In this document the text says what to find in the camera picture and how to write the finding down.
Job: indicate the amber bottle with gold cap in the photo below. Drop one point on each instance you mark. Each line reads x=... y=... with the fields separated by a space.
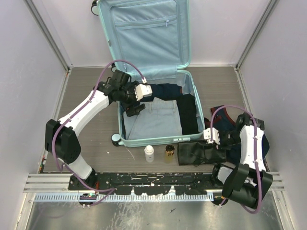
x=169 y=153

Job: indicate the black garment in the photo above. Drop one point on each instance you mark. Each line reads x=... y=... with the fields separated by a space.
x=188 y=114

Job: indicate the mint green open suitcase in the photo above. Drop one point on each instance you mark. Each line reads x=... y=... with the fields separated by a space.
x=150 y=39

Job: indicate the light blue jeans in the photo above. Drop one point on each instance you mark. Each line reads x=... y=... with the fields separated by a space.
x=159 y=119

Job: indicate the navy garment with red trim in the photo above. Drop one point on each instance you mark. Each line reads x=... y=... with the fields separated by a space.
x=225 y=124

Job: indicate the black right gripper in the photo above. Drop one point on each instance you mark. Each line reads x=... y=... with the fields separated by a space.
x=221 y=144

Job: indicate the navy blue sweater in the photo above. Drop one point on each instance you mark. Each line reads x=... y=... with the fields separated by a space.
x=164 y=92

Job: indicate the white plastic bottle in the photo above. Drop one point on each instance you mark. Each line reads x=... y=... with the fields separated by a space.
x=149 y=153

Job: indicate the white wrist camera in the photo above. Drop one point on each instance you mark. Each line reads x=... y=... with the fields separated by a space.
x=211 y=135
x=142 y=90

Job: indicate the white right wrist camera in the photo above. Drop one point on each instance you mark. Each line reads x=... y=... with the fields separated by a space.
x=211 y=135

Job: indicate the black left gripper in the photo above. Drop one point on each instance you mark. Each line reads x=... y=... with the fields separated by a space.
x=129 y=108

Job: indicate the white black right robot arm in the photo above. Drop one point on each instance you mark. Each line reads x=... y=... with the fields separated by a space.
x=248 y=182

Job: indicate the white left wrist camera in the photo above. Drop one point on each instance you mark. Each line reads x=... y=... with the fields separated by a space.
x=142 y=90

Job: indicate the slotted cable duct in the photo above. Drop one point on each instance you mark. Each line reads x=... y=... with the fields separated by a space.
x=170 y=197

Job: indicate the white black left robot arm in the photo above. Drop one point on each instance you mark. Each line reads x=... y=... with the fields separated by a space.
x=61 y=137

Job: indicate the black toiletry pouch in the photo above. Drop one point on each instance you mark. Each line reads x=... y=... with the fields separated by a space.
x=199 y=152

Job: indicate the aluminium front rail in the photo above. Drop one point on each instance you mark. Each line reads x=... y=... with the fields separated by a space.
x=54 y=182

